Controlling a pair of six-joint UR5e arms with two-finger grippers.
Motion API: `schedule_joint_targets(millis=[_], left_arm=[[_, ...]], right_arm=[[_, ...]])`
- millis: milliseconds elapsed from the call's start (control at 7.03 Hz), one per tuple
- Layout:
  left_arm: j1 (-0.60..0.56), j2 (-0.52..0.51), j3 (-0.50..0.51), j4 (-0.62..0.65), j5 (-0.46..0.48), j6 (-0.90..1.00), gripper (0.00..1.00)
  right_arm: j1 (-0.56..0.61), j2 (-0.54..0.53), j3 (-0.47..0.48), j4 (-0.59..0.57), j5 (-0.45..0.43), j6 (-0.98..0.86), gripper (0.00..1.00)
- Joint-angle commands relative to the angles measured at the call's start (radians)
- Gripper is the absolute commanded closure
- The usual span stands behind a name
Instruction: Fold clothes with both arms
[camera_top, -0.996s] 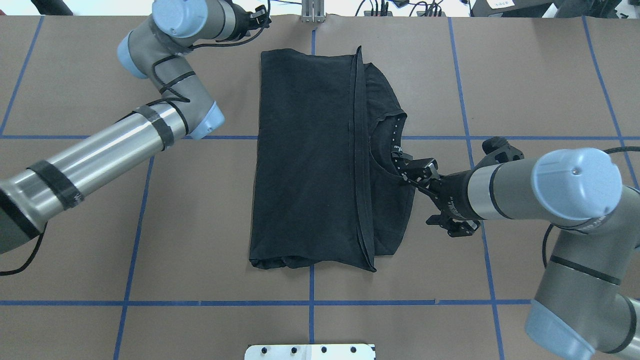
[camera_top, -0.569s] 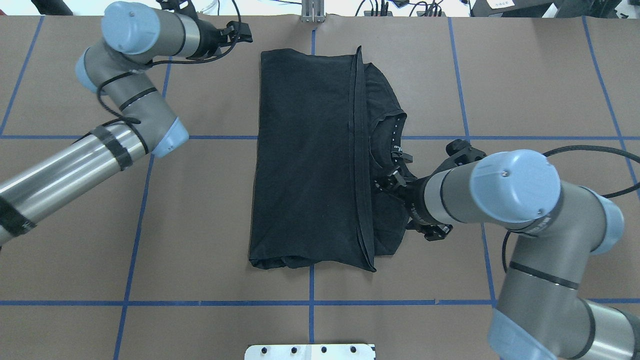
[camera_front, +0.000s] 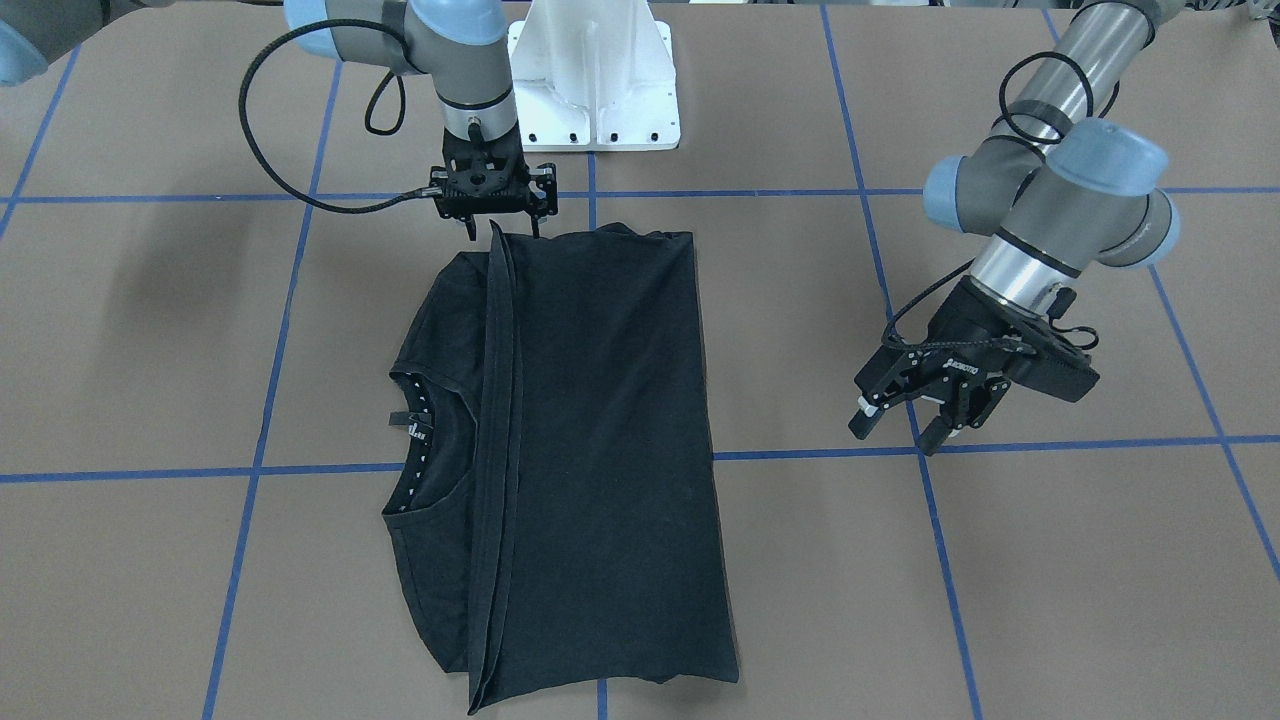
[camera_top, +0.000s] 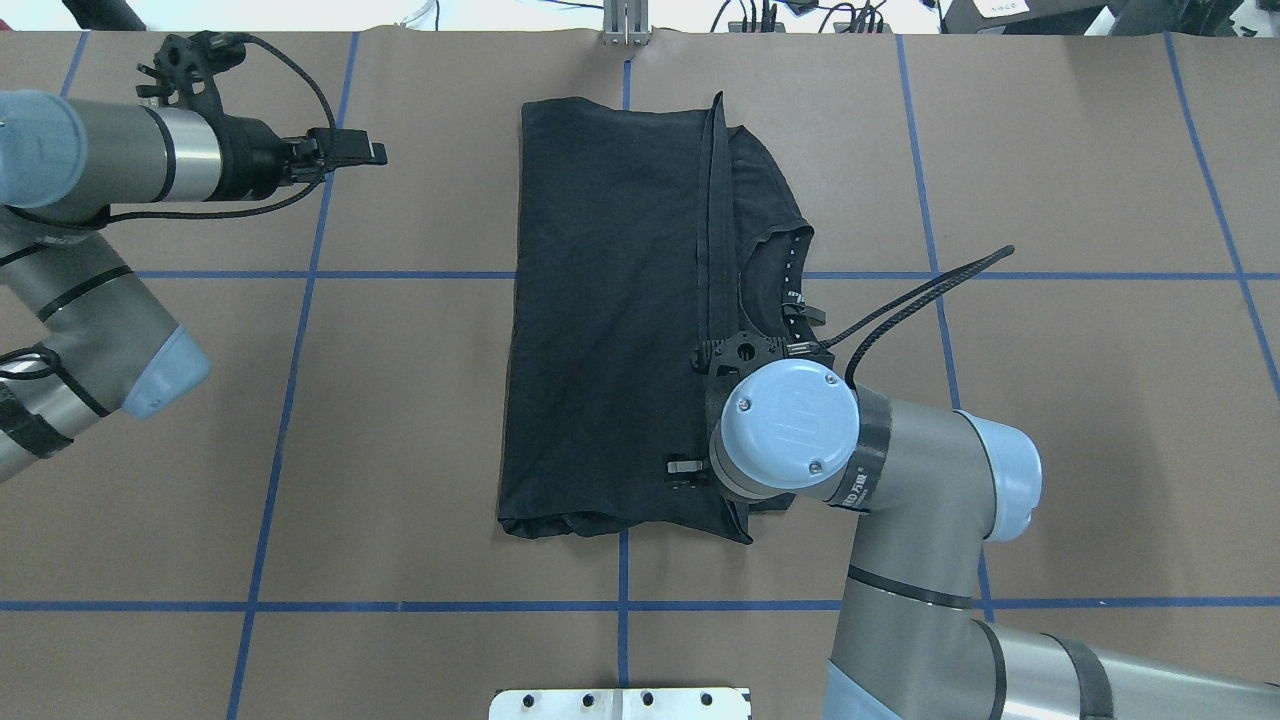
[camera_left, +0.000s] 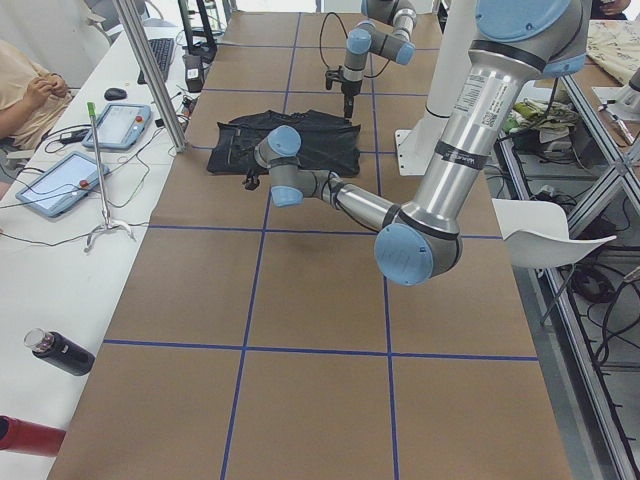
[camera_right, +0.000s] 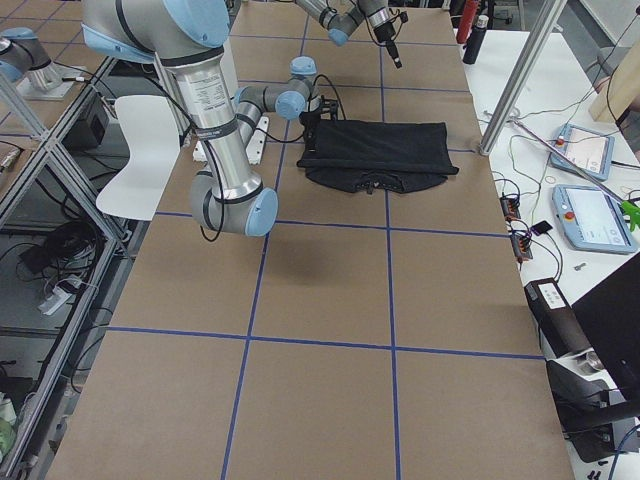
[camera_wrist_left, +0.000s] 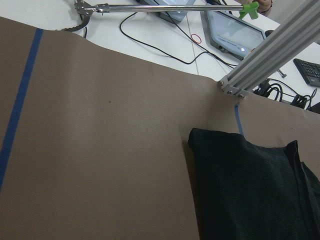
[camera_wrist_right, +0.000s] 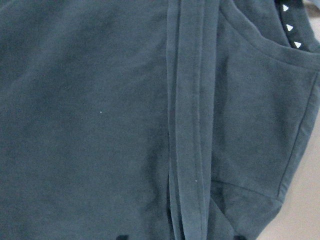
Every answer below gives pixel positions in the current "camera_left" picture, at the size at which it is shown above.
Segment far teach pendant tablet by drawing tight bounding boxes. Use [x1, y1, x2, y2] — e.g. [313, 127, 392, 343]
[87, 102, 152, 151]

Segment white plastic sheet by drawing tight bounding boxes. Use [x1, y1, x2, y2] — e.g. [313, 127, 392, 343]
[492, 199, 617, 269]

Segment near teach pendant tablet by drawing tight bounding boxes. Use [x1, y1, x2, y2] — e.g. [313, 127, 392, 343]
[15, 152, 99, 218]

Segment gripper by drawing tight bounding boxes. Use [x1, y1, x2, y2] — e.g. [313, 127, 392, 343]
[342, 79, 361, 118]
[249, 167, 269, 178]

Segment black box device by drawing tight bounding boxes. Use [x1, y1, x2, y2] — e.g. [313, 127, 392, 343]
[182, 54, 205, 93]

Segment black keyboard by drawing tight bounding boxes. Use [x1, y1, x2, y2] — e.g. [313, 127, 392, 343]
[148, 38, 175, 81]

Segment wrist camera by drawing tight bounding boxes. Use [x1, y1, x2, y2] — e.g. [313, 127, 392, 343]
[242, 174, 260, 191]
[325, 68, 343, 90]

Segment green-tipped metal stand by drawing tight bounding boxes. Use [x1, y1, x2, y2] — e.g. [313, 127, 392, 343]
[84, 102, 135, 253]

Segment red bottle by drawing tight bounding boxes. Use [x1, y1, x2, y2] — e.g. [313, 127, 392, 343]
[1, 415, 66, 457]

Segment black graphic t-shirt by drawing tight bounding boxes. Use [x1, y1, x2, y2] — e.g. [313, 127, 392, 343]
[207, 110, 360, 177]

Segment black computer mouse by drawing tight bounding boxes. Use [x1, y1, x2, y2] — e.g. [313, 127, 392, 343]
[104, 87, 127, 101]

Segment black monitor stand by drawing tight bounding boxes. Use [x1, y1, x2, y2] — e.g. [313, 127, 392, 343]
[178, 0, 217, 64]

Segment seated person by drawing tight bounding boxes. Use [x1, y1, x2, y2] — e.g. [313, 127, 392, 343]
[1, 40, 72, 150]

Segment teach pendant tablet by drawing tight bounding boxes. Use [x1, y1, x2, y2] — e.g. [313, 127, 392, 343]
[15, 152, 99, 218]
[87, 102, 152, 151]

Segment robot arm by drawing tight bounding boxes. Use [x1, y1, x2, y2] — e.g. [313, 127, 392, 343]
[253, 1, 591, 286]
[337, 0, 417, 119]

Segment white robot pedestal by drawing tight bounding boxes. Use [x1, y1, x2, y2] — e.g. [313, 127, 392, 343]
[395, 0, 477, 176]

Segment aluminium frame post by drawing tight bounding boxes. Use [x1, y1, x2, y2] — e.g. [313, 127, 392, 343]
[113, 0, 186, 153]

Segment black water bottle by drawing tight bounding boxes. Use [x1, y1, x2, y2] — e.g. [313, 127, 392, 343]
[24, 328, 95, 376]

